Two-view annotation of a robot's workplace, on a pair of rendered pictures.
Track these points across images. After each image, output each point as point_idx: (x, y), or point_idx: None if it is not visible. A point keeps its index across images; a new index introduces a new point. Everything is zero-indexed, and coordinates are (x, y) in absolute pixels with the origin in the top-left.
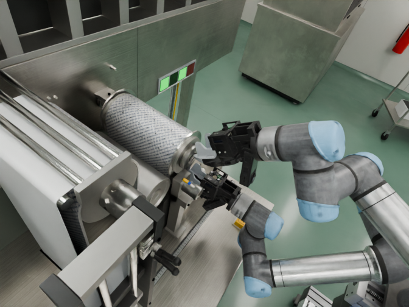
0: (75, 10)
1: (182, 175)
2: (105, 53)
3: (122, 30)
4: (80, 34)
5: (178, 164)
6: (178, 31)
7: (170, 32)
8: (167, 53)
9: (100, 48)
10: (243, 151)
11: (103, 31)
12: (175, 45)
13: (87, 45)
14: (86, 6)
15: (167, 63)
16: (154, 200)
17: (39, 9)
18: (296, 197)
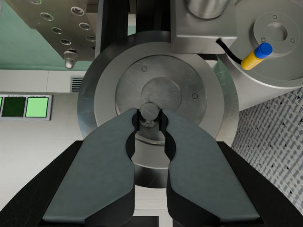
0: None
1: (202, 46)
2: (137, 189)
3: None
4: (163, 218)
5: (207, 102)
6: (3, 182)
7: (20, 186)
8: (27, 155)
9: (144, 198)
10: None
11: (135, 214)
12: (9, 162)
13: (159, 206)
14: (132, 219)
15: (27, 138)
16: (278, 19)
17: (176, 224)
18: None
